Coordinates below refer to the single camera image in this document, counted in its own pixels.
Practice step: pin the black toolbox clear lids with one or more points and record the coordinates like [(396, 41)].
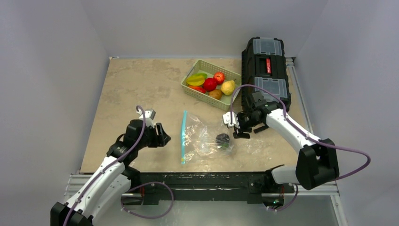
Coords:
[(263, 64)]

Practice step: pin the clear zip bag blue seal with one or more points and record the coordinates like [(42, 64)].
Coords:
[(197, 139)]

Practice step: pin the brown fake potato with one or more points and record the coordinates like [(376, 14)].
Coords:
[(216, 94)]

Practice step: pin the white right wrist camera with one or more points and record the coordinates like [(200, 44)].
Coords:
[(229, 118)]

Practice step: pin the red orange fake tomato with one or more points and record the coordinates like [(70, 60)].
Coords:
[(198, 88)]

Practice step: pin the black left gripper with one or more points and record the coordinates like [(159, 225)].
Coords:
[(160, 140)]

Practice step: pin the green yellow fake mango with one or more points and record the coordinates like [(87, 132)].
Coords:
[(195, 80)]

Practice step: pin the yellow fake lemon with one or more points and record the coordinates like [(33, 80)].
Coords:
[(228, 87)]

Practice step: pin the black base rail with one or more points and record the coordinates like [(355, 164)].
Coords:
[(249, 187)]

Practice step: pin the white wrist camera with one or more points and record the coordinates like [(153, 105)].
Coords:
[(147, 116), (229, 118)]

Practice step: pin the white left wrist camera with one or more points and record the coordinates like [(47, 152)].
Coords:
[(147, 116)]

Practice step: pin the red fake apple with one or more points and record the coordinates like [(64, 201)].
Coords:
[(209, 84)]

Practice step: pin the dark purple fake fruit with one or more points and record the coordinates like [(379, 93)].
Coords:
[(222, 141)]

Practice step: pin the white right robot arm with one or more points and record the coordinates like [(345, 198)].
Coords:
[(317, 159)]

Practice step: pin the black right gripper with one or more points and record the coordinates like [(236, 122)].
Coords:
[(242, 124)]

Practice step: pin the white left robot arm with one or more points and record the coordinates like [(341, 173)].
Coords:
[(113, 178)]

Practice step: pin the green perforated plastic basket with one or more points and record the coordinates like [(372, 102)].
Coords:
[(202, 66)]

